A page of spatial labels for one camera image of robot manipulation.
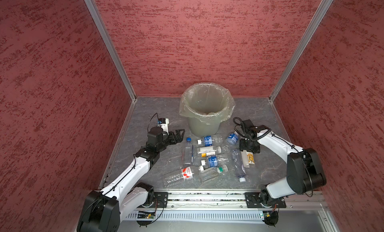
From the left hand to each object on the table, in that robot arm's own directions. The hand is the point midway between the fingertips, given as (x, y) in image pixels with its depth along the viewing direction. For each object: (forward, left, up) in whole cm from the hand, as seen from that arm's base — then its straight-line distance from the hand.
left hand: (179, 134), depth 83 cm
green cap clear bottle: (-17, -17, -14) cm, 28 cm away
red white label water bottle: (-20, -5, -9) cm, 22 cm away
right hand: (-6, -40, -10) cm, 42 cm away
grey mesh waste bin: (+8, -12, -8) cm, 16 cm away
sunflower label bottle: (-10, -40, -9) cm, 42 cm away
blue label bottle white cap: (+3, -33, -9) cm, 35 cm away
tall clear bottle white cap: (-11, -33, -10) cm, 37 cm away
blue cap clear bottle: (-6, -5, -11) cm, 13 cm away
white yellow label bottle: (-5, -18, -11) cm, 21 cm away
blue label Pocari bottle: (-12, -20, -8) cm, 24 cm away
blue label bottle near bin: (+1, -21, -8) cm, 23 cm away
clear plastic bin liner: (+26, -17, -2) cm, 31 cm away
